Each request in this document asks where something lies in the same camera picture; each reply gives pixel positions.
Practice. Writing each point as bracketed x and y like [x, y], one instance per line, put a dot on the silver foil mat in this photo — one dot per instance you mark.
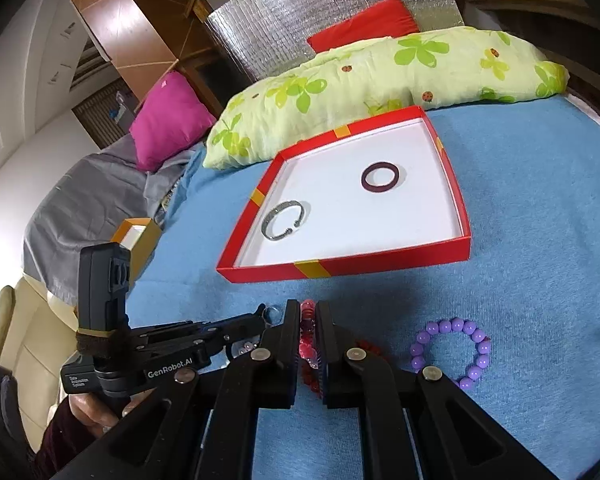
[280, 25]

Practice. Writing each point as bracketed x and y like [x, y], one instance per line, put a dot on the person's left hand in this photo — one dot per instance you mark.
[100, 412]

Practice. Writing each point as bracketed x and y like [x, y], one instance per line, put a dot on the wooden cabinet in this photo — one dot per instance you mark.
[130, 25]

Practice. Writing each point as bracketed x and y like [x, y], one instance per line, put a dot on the dark quilted jacket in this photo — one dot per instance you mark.
[0, 405]

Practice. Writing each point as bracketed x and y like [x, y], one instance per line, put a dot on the small yellow box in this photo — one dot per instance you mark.
[148, 245]

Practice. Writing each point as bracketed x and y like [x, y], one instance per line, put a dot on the dark purple bangle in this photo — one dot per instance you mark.
[365, 180]

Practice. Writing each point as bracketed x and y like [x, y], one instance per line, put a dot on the person's left forearm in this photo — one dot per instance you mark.
[65, 440]

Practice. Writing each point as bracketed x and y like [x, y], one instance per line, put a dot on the green floral pillow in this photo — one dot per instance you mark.
[355, 90]

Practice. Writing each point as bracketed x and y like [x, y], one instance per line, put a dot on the cream armchair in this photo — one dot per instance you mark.
[25, 345]

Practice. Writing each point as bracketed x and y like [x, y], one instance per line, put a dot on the silver open bangle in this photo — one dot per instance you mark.
[266, 228]

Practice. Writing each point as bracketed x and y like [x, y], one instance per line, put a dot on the grey cloth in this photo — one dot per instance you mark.
[90, 195]

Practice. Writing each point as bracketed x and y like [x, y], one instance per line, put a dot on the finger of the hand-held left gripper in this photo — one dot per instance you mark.
[235, 325]
[230, 352]

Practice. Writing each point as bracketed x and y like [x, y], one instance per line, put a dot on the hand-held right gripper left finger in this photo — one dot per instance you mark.
[284, 360]

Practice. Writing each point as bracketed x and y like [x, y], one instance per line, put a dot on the blue bed sheet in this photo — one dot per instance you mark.
[530, 285]

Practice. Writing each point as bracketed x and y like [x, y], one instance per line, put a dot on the pink cushion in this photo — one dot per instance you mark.
[170, 120]

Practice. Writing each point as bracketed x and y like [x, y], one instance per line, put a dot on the red cushion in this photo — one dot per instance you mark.
[370, 25]

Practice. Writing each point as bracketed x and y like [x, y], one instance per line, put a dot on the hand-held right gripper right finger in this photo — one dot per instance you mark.
[333, 360]

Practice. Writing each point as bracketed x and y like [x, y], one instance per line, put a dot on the red cardboard box lid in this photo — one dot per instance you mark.
[380, 262]

